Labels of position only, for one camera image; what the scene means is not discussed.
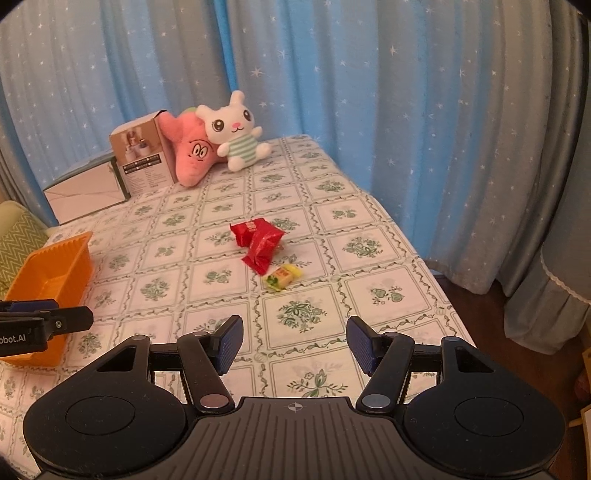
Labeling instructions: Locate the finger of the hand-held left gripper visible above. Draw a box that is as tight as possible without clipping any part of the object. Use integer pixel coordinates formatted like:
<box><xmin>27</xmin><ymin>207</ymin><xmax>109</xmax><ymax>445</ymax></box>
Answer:
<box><xmin>41</xmin><ymin>305</ymin><xmax>94</xmax><ymax>335</ymax></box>
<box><xmin>0</xmin><ymin>298</ymin><xmax>60</xmax><ymax>315</ymax></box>

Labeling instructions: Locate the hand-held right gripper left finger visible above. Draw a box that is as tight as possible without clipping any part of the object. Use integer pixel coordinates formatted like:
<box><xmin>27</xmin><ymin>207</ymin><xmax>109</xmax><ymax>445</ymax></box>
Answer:
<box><xmin>69</xmin><ymin>316</ymin><xmax>245</xmax><ymax>412</ymax></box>

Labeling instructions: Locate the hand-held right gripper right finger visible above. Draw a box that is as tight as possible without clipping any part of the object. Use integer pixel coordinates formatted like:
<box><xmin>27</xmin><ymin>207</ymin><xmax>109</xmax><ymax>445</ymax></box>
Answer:
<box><xmin>346</xmin><ymin>316</ymin><xmax>520</xmax><ymax>415</ymax></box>

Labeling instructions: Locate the orange plastic tray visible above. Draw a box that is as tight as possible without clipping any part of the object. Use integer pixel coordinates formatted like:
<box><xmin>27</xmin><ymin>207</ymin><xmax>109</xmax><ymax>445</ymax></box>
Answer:
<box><xmin>2</xmin><ymin>232</ymin><xmax>94</xmax><ymax>368</ymax></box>

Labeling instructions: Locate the orange green candy packet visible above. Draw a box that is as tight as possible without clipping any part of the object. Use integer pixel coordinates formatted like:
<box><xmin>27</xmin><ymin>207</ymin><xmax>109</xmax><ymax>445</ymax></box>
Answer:
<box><xmin>262</xmin><ymin>263</ymin><xmax>304</xmax><ymax>293</ymax></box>

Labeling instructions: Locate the red labelled snack packet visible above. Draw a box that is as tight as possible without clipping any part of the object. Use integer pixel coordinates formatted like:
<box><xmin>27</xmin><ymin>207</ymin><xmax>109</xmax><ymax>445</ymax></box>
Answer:
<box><xmin>230</xmin><ymin>220</ymin><xmax>262</xmax><ymax>249</ymax></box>

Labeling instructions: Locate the green zigzag pillow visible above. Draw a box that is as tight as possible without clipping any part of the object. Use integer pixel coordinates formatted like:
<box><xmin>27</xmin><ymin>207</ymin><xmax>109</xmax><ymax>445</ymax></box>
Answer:
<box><xmin>0</xmin><ymin>216</ymin><xmax>51</xmax><ymax>278</ymax></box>

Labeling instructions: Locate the pale green sofa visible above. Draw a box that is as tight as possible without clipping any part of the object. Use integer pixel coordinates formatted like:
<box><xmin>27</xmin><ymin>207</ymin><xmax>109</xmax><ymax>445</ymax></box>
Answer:
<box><xmin>0</xmin><ymin>199</ymin><xmax>52</xmax><ymax>302</ymax></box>

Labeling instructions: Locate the flat white cardboard box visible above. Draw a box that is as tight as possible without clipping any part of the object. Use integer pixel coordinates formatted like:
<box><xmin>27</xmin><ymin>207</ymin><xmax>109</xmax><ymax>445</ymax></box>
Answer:
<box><xmin>43</xmin><ymin>154</ymin><xmax>132</xmax><ymax>226</ymax></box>

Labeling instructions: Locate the beige product box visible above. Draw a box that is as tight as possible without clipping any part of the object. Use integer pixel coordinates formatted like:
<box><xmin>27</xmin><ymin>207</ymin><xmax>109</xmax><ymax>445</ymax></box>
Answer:
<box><xmin>109</xmin><ymin>110</ymin><xmax>179</xmax><ymax>199</ymax></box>

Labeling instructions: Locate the pink plush toy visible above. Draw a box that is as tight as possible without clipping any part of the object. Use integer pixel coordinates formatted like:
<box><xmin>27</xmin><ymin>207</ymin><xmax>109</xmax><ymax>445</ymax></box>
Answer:
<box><xmin>159</xmin><ymin>105</ymin><xmax>228</xmax><ymax>188</ymax></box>

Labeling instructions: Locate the grey lace-trimmed cloth cover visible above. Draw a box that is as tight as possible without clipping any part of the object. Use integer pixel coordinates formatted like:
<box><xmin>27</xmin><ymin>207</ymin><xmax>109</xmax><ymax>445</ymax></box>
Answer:
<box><xmin>502</xmin><ymin>226</ymin><xmax>591</xmax><ymax>357</ymax></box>

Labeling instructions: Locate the white bunny plush toy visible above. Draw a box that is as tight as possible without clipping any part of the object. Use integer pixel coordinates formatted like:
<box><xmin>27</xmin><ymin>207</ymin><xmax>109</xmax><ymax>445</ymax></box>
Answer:
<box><xmin>195</xmin><ymin>90</ymin><xmax>272</xmax><ymax>173</ymax></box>

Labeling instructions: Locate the blue star-print curtain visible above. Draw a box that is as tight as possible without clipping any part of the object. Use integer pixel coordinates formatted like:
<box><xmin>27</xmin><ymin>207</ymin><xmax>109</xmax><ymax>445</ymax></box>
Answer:
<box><xmin>213</xmin><ymin>0</ymin><xmax>591</xmax><ymax>298</ymax></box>
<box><xmin>0</xmin><ymin>0</ymin><xmax>234</xmax><ymax>217</ymax></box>

